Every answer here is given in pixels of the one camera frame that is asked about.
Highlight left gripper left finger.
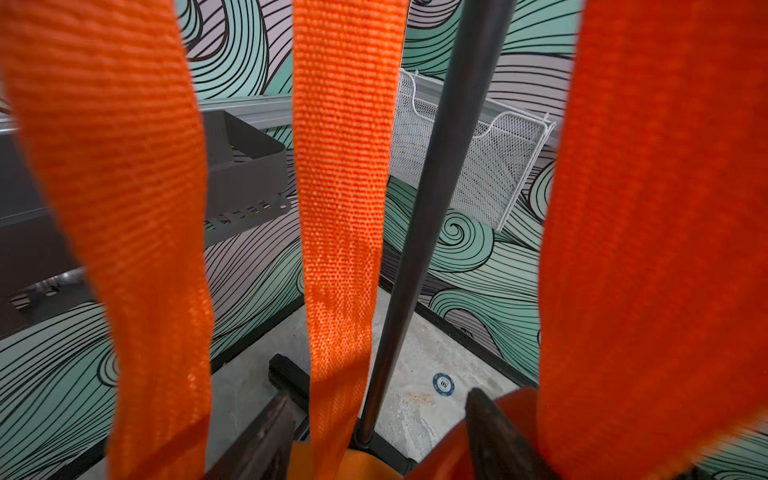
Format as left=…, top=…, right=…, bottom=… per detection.
left=206, top=392, right=295, bottom=480

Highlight orange sling bag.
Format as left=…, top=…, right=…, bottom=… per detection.
left=422, top=1, right=767, bottom=479

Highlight blue round floor sticker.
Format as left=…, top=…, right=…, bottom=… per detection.
left=432, top=372, right=455, bottom=397

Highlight red-orange drawstring bag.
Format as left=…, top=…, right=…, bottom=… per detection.
left=1, top=1, right=408, bottom=479

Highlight black wall shelf tray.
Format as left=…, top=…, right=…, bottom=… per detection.
left=1, top=110, right=291, bottom=337

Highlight black clothes rack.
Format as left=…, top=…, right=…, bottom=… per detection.
left=288, top=1, right=515, bottom=479

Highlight white mesh wall basket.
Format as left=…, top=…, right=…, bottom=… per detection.
left=389, top=69, right=556, bottom=231

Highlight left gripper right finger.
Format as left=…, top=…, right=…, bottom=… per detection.
left=465, top=388, right=555, bottom=480

